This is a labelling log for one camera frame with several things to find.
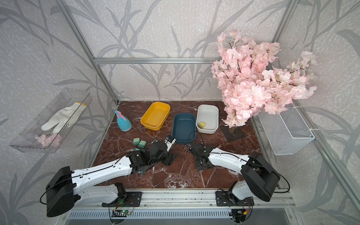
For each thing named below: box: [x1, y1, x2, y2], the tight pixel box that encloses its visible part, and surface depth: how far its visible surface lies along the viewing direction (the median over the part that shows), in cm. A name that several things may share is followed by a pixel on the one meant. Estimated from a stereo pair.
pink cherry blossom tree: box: [211, 30, 318, 129], surface depth 56 cm
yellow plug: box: [197, 121, 206, 129], surface depth 104 cm
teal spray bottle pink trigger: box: [113, 110, 133, 132], surface depth 101 cm
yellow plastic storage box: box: [140, 101, 171, 131], surface depth 111 cm
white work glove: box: [40, 102, 88, 134], surface depth 68 cm
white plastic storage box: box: [195, 104, 219, 135], surface depth 110 cm
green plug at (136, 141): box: [133, 137, 141, 147], surface depth 96 cm
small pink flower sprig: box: [34, 132, 63, 148], surface depth 60 cm
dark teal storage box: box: [172, 112, 197, 145], surface depth 106 cm
